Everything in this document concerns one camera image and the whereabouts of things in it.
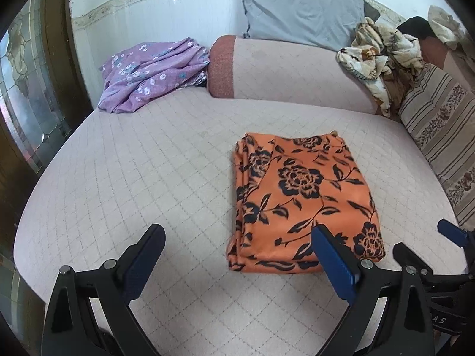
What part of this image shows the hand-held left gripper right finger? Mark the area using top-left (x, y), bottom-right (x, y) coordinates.
top-left (311, 224), bottom-right (435, 356)

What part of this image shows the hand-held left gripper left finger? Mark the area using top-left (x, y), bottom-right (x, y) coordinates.
top-left (42, 223), bottom-right (166, 356)

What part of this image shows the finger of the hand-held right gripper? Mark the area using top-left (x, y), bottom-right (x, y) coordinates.
top-left (392, 242), bottom-right (433, 276)
top-left (437, 219), bottom-right (471, 248)

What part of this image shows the orange floral blouse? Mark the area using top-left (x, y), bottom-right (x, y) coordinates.
top-left (227, 131), bottom-right (386, 273)

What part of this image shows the striped floral pillow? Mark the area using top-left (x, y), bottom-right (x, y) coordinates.
top-left (399, 64), bottom-right (475, 231)

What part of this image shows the brown cushion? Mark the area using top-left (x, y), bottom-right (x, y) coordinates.
top-left (421, 37), bottom-right (475, 90)

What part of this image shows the purple floral cloth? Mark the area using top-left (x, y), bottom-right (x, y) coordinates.
top-left (98, 38), bottom-right (210, 114)

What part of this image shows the cream floral blanket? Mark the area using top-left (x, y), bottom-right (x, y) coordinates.
top-left (336, 17), bottom-right (425, 118)

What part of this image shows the pink bolster cushion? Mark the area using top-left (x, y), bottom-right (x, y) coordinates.
top-left (207, 34), bottom-right (401, 117)

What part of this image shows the wooden stained glass door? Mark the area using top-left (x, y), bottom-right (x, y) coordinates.
top-left (0, 0), bottom-right (93, 208)

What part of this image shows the black cloth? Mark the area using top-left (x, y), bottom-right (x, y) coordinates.
top-left (396, 17), bottom-right (432, 40)

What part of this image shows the cream cloth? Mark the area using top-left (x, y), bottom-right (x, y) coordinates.
top-left (428, 5), bottom-right (465, 50)

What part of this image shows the dark grey pillow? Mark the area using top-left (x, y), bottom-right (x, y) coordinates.
top-left (364, 2), bottom-right (381, 22)

